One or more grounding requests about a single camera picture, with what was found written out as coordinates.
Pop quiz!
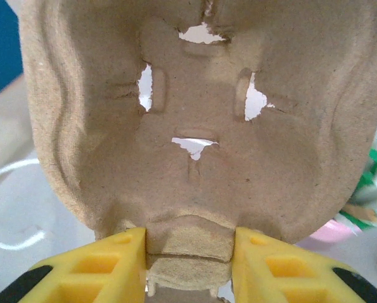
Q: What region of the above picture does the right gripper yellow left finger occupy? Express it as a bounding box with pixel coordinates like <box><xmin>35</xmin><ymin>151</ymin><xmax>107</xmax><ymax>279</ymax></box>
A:
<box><xmin>0</xmin><ymin>227</ymin><xmax>147</xmax><ymax>303</ymax></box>

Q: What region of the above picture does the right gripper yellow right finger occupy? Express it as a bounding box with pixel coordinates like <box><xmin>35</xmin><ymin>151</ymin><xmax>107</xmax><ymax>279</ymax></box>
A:
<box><xmin>231</xmin><ymin>227</ymin><xmax>377</xmax><ymax>303</ymax></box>

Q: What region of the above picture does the brown pulp cup carrier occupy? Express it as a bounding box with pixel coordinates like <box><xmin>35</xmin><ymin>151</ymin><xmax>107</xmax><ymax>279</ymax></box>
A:
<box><xmin>18</xmin><ymin>0</ymin><xmax>377</xmax><ymax>299</ymax></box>

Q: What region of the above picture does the white patterned paper bag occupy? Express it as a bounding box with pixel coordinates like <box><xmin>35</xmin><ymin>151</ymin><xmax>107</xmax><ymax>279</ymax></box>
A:
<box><xmin>0</xmin><ymin>157</ymin><xmax>47</xmax><ymax>252</ymax></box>

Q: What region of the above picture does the pink holder cup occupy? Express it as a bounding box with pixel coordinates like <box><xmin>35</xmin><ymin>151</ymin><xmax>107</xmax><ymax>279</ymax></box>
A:
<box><xmin>294</xmin><ymin>217</ymin><xmax>364</xmax><ymax>253</ymax></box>

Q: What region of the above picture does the wooden stirrer stick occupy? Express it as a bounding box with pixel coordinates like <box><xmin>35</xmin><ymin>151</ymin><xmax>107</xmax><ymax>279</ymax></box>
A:
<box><xmin>345</xmin><ymin>204</ymin><xmax>377</xmax><ymax>222</ymax></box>

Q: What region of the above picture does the green white sugar sachet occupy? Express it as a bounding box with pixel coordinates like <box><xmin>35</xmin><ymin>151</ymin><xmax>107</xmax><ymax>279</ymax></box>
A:
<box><xmin>357</xmin><ymin>132</ymin><xmax>377</xmax><ymax>199</ymax></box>

